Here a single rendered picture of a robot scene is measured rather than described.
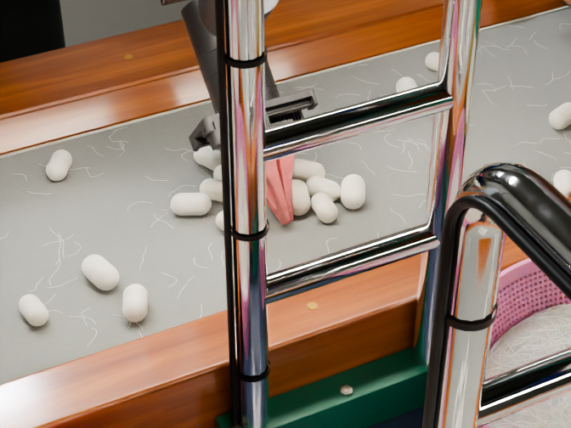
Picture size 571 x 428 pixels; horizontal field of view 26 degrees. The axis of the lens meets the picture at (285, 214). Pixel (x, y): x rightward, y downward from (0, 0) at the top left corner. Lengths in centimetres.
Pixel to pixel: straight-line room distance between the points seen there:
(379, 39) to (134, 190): 33
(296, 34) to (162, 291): 38
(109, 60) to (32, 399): 45
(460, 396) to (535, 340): 40
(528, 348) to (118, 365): 31
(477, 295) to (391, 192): 56
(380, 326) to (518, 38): 47
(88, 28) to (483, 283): 234
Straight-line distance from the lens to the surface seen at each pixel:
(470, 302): 54
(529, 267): 99
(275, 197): 104
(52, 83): 121
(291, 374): 94
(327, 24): 129
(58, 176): 111
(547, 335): 99
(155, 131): 117
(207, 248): 103
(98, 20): 286
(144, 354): 91
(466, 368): 57
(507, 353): 97
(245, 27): 70
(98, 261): 100
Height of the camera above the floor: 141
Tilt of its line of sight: 39 degrees down
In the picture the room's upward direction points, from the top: straight up
